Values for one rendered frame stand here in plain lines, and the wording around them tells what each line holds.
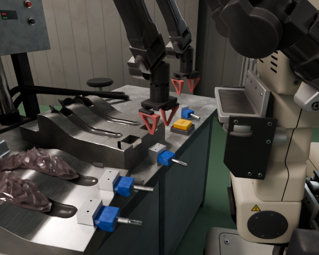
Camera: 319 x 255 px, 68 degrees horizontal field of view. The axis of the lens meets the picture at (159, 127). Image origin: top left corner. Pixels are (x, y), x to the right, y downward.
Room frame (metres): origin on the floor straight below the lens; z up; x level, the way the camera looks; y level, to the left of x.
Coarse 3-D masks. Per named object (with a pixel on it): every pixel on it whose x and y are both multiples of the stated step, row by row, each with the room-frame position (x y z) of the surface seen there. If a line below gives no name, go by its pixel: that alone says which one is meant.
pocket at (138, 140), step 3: (129, 135) 0.70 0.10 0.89; (132, 135) 0.70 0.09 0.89; (126, 138) 0.68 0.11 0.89; (129, 138) 0.70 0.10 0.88; (132, 138) 0.70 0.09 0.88; (135, 138) 0.69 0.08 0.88; (138, 138) 0.68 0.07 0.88; (123, 141) 0.67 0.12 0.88; (126, 141) 0.68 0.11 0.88; (129, 141) 0.70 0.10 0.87; (132, 141) 0.70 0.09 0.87; (135, 141) 0.69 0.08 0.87; (138, 141) 0.68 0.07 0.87; (135, 144) 0.68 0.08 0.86; (138, 144) 0.66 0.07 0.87
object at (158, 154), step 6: (156, 144) 0.70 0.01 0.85; (150, 150) 0.67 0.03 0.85; (156, 150) 0.66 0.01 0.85; (162, 150) 0.67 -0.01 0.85; (150, 156) 0.67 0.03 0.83; (156, 156) 0.65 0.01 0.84; (162, 156) 0.64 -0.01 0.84; (168, 156) 0.64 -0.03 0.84; (174, 156) 0.66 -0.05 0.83; (150, 162) 0.67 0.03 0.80; (156, 162) 0.65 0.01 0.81; (162, 162) 0.64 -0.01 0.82; (168, 162) 0.63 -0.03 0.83; (174, 162) 0.63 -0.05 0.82; (180, 162) 0.62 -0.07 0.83
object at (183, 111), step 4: (184, 104) 1.10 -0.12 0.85; (180, 108) 1.05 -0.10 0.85; (184, 108) 1.06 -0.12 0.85; (188, 108) 1.08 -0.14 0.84; (176, 112) 1.08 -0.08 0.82; (180, 112) 1.05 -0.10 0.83; (184, 112) 1.04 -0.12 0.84; (188, 112) 1.03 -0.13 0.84; (192, 112) 1.04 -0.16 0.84; (180, 116) 1.05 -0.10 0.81; (184, 116) 1.04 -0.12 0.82; (188, 116) 1.02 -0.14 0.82; (192, 116) 1.02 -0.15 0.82; (196, 116) 1.00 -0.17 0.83
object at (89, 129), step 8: (80, 96) 0.94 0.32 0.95; (64, 104) 0.87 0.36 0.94; (88, 104) 0.92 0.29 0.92; (64, 112) 0.83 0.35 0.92; (72, 112) 0.81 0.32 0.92; (96, 112) 0.87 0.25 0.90; (104, 112) 0.88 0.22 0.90; (72, 120) 0.78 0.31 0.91; (80, 120) 0.79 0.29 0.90; (112, 120) 0.85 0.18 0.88; (120, 120) 0.84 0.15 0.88; (128, 120) 0.82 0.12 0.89; (80, 128) 0.75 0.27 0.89; (88, 128) 0.77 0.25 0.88; (104, 136) 0.69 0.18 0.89; (112, 136) 0.70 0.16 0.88; (120, 136) 0.69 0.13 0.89
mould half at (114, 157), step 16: (96, 96) 0.97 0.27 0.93; (48, 112) 0.79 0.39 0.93; (80, 112) 0.83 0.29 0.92; (112, 112) 0.90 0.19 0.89; (32, 128) 0.81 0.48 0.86; (48, 128) 0.75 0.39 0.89; (64, 128) 0.72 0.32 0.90; (96, 128) 0.77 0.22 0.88; (112, 128) 0.76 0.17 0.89; (128, 128) 0.75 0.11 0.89; (160, 128) 0.79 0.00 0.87; (48, 144) 0.76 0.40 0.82; (64, 144) 0.72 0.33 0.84; (80, 144) 0.68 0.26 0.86; (96, 144) 0.65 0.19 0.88; (112, 144) 0.63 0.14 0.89; (128, 144) 0.63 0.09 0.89; (144, 144) 0.69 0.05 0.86; (96, 160) 0.65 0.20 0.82; (112, 160) 0.62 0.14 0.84; (128, 160) 0.61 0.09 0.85
